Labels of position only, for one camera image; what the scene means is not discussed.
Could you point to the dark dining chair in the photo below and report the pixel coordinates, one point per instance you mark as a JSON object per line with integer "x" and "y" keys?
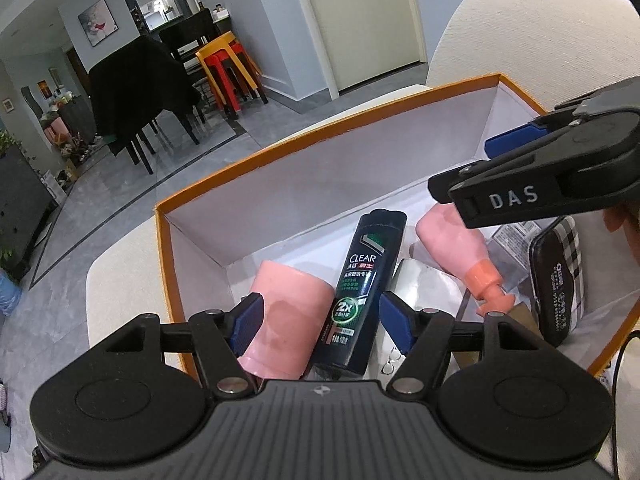
{"x": 195, "y": 27}

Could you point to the black plaid pouch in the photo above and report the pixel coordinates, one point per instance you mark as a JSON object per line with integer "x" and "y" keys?
{"x": 555, "y": 285}

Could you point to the cream door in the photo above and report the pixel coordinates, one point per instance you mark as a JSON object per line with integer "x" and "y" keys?
{"x": 370, "y": 20}

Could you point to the clear plastic box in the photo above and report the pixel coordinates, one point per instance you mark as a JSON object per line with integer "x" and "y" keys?
{"x": 510, "y": 250}

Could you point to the orange cardboard box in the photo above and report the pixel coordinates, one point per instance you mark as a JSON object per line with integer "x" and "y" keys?
{"x": 350, "y": 170}

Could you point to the black cloth draped chair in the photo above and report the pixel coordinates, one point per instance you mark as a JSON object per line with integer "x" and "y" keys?
{"x": 140, "y": 90}

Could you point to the stacked orange red stools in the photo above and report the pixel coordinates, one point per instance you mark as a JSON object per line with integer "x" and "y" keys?
{"x": 215, "y": 45}

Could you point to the pink planter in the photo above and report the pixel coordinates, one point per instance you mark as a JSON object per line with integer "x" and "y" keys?
{"x": 54, "y": 130}

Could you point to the dark cabinet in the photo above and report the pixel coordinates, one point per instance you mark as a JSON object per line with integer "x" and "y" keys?
{"x": 25, "y": 200}

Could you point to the dark shampoo bottle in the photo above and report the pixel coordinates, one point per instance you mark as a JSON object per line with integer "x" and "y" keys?
{"x": 360, "y": 285}

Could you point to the beige sofa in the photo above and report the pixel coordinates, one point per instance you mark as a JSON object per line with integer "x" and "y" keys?
{"x": 525, "y": 35}

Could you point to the pink cup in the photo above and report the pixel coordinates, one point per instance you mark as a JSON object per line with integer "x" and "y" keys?
{"x": 285, "y": 310}

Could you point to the red stool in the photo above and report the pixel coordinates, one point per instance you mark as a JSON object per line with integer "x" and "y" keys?
{"x": 225, "y": 67}

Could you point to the white lotion box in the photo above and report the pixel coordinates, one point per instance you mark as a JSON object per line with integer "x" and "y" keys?
{"x": 430, "y": 285}

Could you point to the wall painting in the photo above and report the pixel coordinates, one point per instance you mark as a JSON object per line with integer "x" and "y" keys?
{"x": 97, "y": 22}

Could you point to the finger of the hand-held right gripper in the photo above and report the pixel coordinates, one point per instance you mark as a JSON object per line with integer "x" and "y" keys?
{"x": 510, "y": 140}
{"x": 510, "y": 195}

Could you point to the pink bottle with orange cap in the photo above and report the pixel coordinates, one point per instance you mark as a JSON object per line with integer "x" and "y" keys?
{"x": 450, "y": 240}

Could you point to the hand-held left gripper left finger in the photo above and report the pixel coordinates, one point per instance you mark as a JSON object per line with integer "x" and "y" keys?
{"x": 247, "y": 317}

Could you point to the person's right hand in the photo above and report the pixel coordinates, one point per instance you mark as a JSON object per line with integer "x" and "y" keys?
{"x": 625, "y": 222}

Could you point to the blue water jug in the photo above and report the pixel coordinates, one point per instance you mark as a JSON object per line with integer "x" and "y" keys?
{"x": 7, "y": 295}

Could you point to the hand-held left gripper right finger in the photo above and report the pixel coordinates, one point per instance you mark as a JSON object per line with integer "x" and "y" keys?
{"x": 395, "y": 320}

